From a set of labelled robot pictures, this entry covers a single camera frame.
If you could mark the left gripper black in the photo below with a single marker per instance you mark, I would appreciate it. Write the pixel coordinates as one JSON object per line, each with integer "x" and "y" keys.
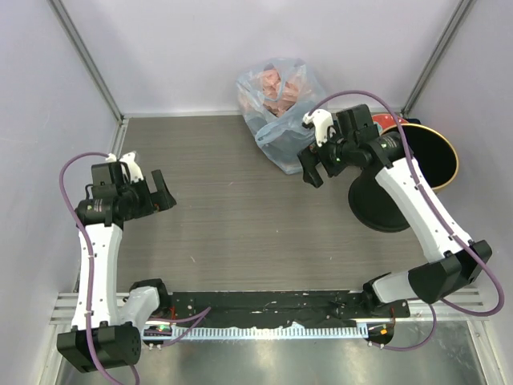
{"x": 162, "y": 198}

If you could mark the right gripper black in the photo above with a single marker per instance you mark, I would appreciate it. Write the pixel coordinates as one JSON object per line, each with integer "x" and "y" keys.
{"x": 309, "y": 160}

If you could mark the black trash bin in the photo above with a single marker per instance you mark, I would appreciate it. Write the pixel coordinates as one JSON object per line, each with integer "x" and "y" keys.
{"x": 385, "y": 197}

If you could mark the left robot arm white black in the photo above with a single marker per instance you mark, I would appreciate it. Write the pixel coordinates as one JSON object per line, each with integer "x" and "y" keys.
{"x": 103, "y": 333}

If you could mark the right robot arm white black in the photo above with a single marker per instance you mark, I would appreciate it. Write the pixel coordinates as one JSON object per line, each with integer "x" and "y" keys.
{"x": 453, "y": 259}

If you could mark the blue plastic bag of bags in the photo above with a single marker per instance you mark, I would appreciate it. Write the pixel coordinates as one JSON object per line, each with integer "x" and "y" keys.
{"x": 273, "y": 98}

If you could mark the red bowl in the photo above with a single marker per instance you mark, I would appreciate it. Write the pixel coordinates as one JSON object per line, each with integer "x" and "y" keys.
{"x": 384, "y": 121}

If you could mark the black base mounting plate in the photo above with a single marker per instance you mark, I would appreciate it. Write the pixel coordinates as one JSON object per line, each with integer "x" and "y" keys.
{"x": 272, "y": 309}

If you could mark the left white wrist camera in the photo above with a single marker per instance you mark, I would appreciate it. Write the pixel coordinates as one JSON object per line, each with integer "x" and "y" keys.
{"x": 132, "y": 172}

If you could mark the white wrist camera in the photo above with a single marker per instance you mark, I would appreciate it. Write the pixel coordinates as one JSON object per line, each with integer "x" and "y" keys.
{"x": 321, "y": 121}
{"x": 132, "y": 172}

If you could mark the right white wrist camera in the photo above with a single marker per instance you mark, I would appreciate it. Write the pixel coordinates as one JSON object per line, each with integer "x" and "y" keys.
{"x": 321, "y": 121}

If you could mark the left aluminium frame post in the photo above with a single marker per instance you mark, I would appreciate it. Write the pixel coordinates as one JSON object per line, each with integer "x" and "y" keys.
{"x": 70, "y": 29}

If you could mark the aluminium frame post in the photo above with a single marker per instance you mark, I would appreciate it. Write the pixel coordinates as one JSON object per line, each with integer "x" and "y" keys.
{"x": 70, "y": 29}
{"x": 456, "y": 20}

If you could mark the white slotted cable duct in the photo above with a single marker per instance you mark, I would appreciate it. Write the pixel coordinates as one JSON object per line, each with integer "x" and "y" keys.
{"x": 295, "y": 331}

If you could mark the right aluminium frame post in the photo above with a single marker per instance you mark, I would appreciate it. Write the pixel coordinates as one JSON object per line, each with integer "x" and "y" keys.
{"x": 456, "y": 20}

